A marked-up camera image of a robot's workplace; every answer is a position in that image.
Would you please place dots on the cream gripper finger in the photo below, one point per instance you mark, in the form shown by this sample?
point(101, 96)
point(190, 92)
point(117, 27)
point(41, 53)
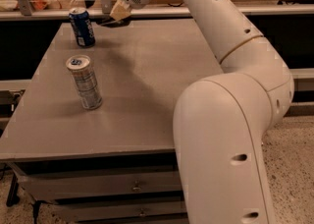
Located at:
point(121, 10)

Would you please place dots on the black rxbar chocolate bar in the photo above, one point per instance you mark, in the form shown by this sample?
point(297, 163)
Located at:
point(112, 23)

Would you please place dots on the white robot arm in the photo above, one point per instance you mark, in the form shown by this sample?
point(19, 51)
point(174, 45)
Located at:
point(219, 121)

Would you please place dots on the blue pepsi can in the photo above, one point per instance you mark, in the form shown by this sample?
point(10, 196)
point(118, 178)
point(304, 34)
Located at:
point(82, 27)

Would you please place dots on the silver energy drink can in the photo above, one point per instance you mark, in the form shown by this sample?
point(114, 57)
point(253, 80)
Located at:
point(83, 75)

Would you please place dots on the grey drawer cabinet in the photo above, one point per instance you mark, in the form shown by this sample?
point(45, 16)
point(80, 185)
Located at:
point(141, 70)

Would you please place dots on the top drawer with knob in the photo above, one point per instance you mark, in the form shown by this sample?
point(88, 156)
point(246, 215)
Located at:
point(105, 182)

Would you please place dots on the drawer with knob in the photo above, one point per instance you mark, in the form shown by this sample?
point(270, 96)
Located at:
point(105, 182)
point(107, 210)

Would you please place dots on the middle drawer with knob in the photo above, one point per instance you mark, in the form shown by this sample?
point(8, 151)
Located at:
point(107, 210)

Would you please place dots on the metal shelf rail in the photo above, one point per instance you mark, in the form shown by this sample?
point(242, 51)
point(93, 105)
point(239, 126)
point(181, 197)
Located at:
point(166, 12)

